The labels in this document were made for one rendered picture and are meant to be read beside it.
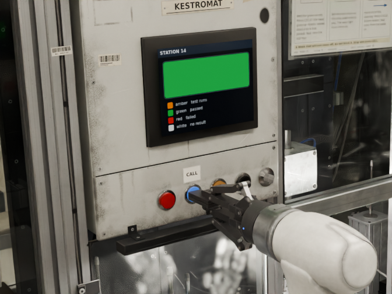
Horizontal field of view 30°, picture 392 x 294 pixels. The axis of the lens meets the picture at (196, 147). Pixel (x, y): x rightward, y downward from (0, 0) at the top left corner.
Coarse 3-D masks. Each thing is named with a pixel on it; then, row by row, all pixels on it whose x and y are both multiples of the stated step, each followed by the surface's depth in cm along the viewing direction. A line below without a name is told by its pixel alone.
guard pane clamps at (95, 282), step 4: (96, 280) 135; (80, 284) 134; (84, 284) 134; (88, 284) 134; (92, 284) 135; (96, 284) 135; (80, 288) 134; (84, 288) 134; (88, 288) 135; (92, 288) 135; (96, 288) 136; (80, 292) 134; (84, 292) 134; (88, 292) 135; (92, 292) 135; (96, 292) 136
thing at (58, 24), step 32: (64, 0) 122; (64, 32) 123; (64, 64) 125; (64, 96) 126; (64, 128) 127; (64, 160) 128; (64, 192) 129; (64, 224) 130; (352, 224) 204; (384, 224) 201; (384, 256) 204; (384, 288) 198
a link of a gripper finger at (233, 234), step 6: (216, 222) 134; (222, 228) 133; (228, 228) 133; (234, 228) 133; (228, 234) 132; (234, 234) 131; (240, 234) 131; (234, 240) 130; (240, 246) 129; (252, 246) 130
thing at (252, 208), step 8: (240, 200) 127; (248, 200) 125; (256, 200) 125; (248, 208) 123; (256, 208) 122; (264, 208) 121; (240, 216) 128; (248, 216) 122; (256, 216) 121; (248, 224) 121; (240, 232) 128; (248, 232) 122; (248, 240) 123
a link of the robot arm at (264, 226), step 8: (272, 208) 119; (280, 208) 118; (288, 208) 118; (264, 216) 118; (272, 216) 117; (280, 216) 116; (256, 224) 119; (264, 224) 117; (272, 224) 116; (256, 232) 119; (264, 232) 117; (272, 232) 115; (256, 240) 119; (264, 240) 117; (264, 248) 118; (272, 256) 117
